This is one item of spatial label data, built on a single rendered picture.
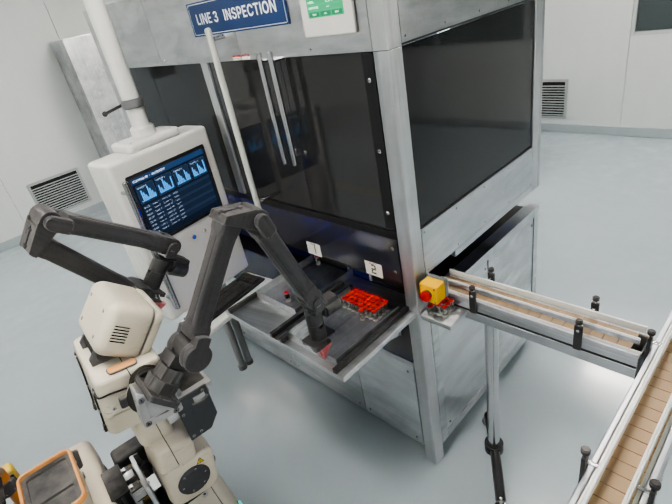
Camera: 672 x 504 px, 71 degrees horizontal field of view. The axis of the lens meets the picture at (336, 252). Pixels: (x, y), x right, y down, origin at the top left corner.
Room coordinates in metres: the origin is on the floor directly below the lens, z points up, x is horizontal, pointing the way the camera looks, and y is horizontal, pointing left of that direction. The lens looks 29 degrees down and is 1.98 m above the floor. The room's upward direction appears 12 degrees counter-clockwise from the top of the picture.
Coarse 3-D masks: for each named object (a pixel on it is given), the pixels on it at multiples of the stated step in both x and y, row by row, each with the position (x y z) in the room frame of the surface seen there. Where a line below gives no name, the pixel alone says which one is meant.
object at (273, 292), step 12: (300, 264) 1.90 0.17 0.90; (312, 264) 1.92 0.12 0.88; (324, 264) 1.89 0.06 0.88; (312, 276) 1.81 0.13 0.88; (324, 276) 1.79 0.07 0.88; (336, 276) 1.77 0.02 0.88; (348, 276) 1.74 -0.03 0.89; (264, 288) 1.76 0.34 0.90; (276, 288) 1.77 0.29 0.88; (288, 288) 1.75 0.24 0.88; (324, 288) 1.65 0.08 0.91; (264, 300) 1.70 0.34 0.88; (276, 300) 1.63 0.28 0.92; (288, 312) 1.58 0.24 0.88
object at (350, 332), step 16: (304, 320) 1.46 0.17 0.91; (336, 320) 1.46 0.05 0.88; (352, 320) 1.44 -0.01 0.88; (368, 320) 1.42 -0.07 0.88; (384, 320) 1.37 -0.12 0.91; (288, 336) 1.41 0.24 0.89; (304, 336) 1.40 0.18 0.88; (336, 336) 1.36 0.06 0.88; (352, 336) 1.35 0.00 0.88; (368, 336) 1.31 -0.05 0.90; (336, 352) 1.28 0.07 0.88
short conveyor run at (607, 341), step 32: (480, 288) 1.35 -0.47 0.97; (512, 288) 1.32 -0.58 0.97; (480, 320) 1.32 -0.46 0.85; (512, 320) 1.23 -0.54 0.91; (544, 320) 1.17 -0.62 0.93; (576, 320) 1.07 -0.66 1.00; (608, 320) 1.09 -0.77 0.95; (576, 352) 1.07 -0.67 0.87; (608, 352) 1.00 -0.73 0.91; (640, 352) 0.96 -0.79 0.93
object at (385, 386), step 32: (512, 224) 1.91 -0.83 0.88; (480, 256) 1.70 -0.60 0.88; (512, 256) 1.87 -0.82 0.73; (288, 352) 2.16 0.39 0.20; (384, 352) 1.56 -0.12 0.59; (448, 352) 1.51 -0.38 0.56; (480, 352) 1.67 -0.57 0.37; (512, 352) 1.87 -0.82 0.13; (352, 384) 1.76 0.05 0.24; (384, 384) 1.59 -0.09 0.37; (416, 384) 1.45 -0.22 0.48; (448, 384) 1.49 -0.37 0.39; (480, 384) 1.66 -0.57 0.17; (384, 416) 1.62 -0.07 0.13; (416, 416) 1.46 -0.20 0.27; (448, 416) 1.48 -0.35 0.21
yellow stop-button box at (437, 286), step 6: (432, 276) 1.40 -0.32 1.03; (438, 276) 1.39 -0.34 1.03; (420, 282) 1.38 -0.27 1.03; (426, 282) 1.37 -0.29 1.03; (432, 282) 1.36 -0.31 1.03; (438, 282) 1.36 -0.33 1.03; (444, 282) 1.36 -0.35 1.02; (420, 288) 1.37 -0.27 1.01; (426, 288) 1.35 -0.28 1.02; (432, 288) 1.33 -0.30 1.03; (438, 288) 1.33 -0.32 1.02; (444, 288) 1.35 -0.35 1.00; (432, 294) 1.34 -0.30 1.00; (438, 294) 1.33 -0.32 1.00; (444, 294) 1.35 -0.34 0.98; (432, 300) 1.34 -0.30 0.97; (438, 300) 1.33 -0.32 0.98
